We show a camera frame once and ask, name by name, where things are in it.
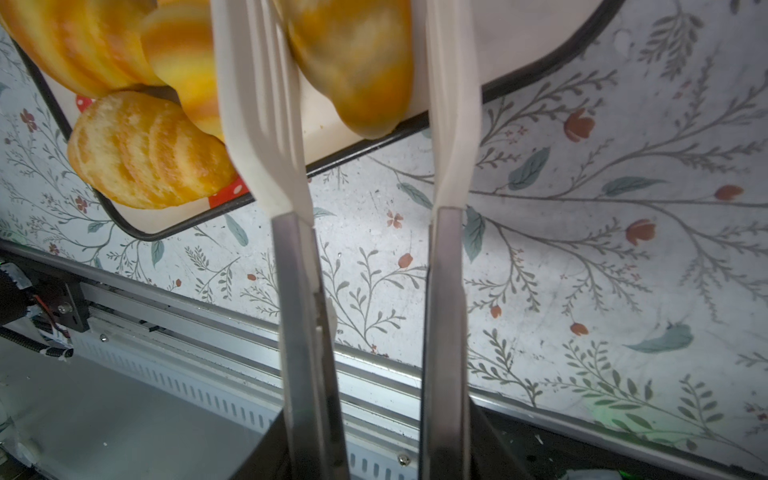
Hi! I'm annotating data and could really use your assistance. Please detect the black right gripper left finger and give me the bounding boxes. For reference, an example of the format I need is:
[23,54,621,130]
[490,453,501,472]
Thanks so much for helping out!
[230,412,291,480]

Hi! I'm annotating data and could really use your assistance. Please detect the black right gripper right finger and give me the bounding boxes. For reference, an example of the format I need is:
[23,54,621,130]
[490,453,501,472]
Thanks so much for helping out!
[469,401,533,480]

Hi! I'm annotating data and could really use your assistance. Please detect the steel tongs with cream tips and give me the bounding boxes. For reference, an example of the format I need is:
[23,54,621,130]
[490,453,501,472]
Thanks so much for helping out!
[211,1,482,479]

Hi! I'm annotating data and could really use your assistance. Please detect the striped long roll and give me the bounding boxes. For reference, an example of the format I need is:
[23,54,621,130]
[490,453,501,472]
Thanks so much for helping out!
[273,0,414,140]

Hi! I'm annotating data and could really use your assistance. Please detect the striped oval bread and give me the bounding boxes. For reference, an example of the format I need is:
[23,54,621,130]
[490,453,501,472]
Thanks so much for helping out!
[140,1,224,140]

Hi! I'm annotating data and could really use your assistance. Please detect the lower croissant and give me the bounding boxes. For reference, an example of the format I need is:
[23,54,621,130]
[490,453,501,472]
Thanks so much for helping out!
[67,91,237,210]

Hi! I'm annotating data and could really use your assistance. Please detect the croissant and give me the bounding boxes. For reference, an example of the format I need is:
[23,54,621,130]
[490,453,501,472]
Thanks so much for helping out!
[67,91,237,210]
[1,1,164,98]

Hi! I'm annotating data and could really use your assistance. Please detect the upper croissant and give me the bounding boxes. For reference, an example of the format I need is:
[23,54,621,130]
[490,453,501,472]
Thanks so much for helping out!
[1,1,164,98]

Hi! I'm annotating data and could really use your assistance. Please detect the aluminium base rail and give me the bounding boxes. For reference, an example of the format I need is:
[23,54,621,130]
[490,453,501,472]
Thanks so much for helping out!
[1,242,756,479]

